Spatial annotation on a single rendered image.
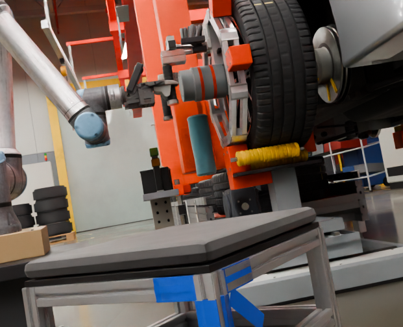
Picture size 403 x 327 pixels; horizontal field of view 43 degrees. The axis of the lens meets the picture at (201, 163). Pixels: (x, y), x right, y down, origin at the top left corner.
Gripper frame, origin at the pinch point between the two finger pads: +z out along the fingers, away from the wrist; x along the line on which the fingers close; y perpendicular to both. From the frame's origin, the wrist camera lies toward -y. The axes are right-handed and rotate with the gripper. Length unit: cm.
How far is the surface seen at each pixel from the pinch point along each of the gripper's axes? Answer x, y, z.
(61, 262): 110, 50, -33
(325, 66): -9, 0, 64
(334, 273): 23, 76, 39
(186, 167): -59, 28, 5
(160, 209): -73, 46, -10
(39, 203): -827, 2, -207
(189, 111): -60, 2, 11
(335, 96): -12, 13, 67
